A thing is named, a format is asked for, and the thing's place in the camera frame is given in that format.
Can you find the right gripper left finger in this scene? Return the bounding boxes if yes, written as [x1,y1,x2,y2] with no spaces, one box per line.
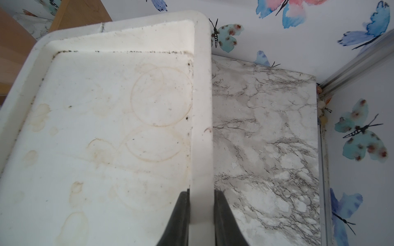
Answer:
[157,189,190,246]

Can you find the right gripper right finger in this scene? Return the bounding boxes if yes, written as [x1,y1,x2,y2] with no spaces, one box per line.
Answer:
[214,190,249,246]

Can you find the white plastic drawer unit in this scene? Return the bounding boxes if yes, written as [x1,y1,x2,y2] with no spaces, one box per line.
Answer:
[1,11,215,246]

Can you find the wooden shelf rack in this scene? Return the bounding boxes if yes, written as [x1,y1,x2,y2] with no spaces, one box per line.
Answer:
[1,1,112,104]

